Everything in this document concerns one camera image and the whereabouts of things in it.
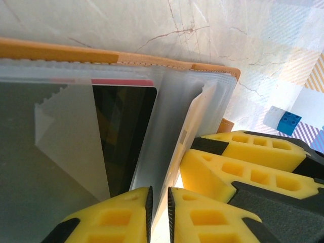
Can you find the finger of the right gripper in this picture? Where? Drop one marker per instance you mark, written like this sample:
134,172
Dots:
253,149
215,172

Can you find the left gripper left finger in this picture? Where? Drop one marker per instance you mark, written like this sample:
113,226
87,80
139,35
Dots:
114,220

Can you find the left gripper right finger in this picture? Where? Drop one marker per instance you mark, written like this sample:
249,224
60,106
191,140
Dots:
202,222

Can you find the orange leather card holder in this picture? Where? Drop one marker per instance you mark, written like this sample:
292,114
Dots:
63,53

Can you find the black vip card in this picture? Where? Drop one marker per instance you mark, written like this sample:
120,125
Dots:
124,139

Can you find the red credit card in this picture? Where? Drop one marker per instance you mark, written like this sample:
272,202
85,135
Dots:
121,82

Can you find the blue toy brick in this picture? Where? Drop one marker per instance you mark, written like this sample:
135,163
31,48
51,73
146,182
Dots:
288,122

